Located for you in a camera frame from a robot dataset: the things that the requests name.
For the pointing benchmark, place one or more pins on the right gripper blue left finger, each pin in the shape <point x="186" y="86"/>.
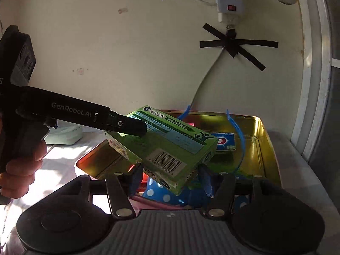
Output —
<point x="133" y="179"/>

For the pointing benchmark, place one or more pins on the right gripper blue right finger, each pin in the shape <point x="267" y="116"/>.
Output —
<point x="210" y="182"/>

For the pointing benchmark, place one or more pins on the blue polka dot headband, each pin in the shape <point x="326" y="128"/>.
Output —
<point x="193" y="194"/>

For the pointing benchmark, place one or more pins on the green cardboard box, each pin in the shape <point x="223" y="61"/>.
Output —
<point x="170" y="151"/>

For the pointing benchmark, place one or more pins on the teal fabric pencil pouch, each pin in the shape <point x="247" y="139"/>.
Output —
<point x="66" y="133"/>

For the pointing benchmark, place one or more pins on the person's left hand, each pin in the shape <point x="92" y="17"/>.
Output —
<point x="22" y="150"/>

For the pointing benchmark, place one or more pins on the blue Crest toothpaste box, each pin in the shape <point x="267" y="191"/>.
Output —
<point x="226" y="141"/>

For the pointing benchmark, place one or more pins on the pink gold biscuit tin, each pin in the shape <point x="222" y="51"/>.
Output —
<point x="259" y="157"/>

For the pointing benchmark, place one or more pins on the striped bed sheet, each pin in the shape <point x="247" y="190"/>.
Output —
<point x="58" y="169"/>

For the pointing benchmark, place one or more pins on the black tape cross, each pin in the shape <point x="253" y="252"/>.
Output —
<point x="234" y="46"/>

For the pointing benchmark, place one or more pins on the white power strip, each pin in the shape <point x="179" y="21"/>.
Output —
<point x="230" y="11"/>

